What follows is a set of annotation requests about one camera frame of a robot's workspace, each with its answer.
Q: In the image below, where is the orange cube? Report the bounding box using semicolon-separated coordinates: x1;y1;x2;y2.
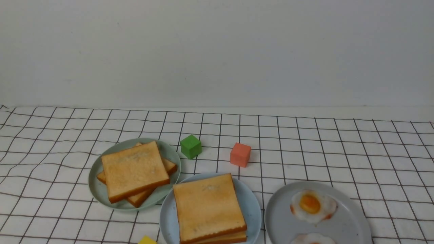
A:
230;142;251;168

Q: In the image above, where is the fried egg near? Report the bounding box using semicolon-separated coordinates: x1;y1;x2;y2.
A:
290;233;336;244

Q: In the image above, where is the green cube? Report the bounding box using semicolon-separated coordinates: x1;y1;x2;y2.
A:
180;135;202;159

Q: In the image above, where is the toast slice top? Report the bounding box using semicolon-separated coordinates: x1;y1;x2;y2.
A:
173;173;248;244

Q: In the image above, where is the yellow cube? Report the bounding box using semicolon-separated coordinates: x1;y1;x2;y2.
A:
138;236;158;244

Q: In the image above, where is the green plate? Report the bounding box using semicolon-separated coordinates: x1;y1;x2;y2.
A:
88;138;182;211

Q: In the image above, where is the toast slice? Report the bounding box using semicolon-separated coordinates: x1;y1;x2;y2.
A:
173;173;248;244
194;231;247;244
101;141;170;204

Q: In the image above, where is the grey plate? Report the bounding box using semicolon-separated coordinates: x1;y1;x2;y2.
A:
264;182;372;244

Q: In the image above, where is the fried egg back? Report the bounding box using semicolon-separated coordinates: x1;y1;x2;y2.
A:
290;189;338;224

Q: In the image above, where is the toast slice on green plate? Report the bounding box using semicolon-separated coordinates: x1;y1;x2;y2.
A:
101;141;170;204

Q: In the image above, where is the white black-grid tablecloth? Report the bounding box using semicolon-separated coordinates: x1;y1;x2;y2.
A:
0;105;434;244

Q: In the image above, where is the bottom toast on green plate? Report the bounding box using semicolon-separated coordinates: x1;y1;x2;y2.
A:
97;143;177;207

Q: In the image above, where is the fried egg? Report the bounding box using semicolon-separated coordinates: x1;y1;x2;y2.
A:
290;233;336;244
290;189;338;224

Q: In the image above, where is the light blue plate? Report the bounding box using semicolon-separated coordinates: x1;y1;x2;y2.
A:
160;172;262;244

